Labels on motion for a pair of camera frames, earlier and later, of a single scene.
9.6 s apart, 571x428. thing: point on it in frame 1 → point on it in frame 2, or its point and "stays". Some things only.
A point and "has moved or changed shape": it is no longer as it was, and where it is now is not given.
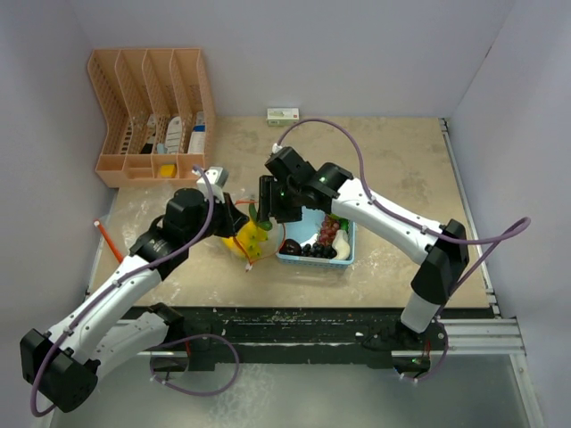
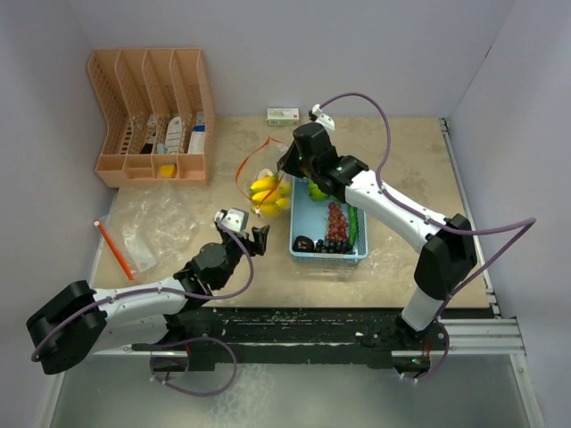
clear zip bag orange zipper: x=257 y=240 has moved or changed shape
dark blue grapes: x=318 y=250 → x=335 y=246
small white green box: x=282 y=116 stays
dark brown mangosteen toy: x=290 y=247 → x=302 y=244
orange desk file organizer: x=157 y=111 stays
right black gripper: x=268 y=185 → x=287 y=164
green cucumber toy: x=263 y=225 → x=353 y=225
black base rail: x=284 y=337 stays
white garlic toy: x=341 y=244 has moved or changed shape
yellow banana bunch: x=246 y=242 has moved or changed shape
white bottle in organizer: x=174 y=135 stays
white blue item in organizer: x=196 y=139 stays
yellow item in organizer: x=168 y=171 stays
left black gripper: x=233 y=218 → x=259 y=235
